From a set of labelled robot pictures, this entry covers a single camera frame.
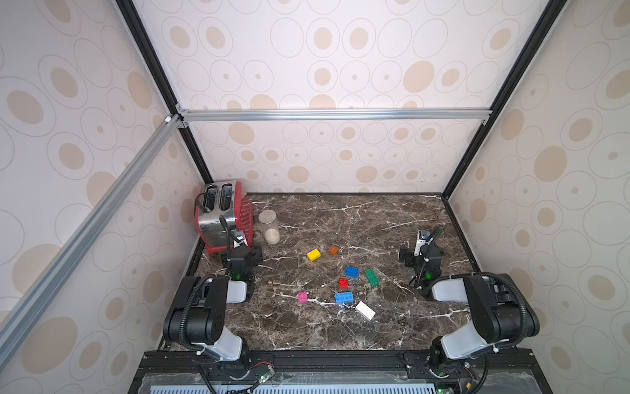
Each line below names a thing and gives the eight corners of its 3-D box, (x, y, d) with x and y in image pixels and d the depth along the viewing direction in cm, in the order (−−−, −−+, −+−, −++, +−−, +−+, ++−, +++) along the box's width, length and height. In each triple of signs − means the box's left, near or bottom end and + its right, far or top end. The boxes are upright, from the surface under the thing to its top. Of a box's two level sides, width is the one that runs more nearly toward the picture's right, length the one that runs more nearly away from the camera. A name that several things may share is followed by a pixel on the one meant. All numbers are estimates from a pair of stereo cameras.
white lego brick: (354, 309, 87) (355, 307, 85) (359, 302, 88) (360, 300, 87) (370, 321, 84) (371, 319, 82) (375, 314, 86) (376, 312, 84)
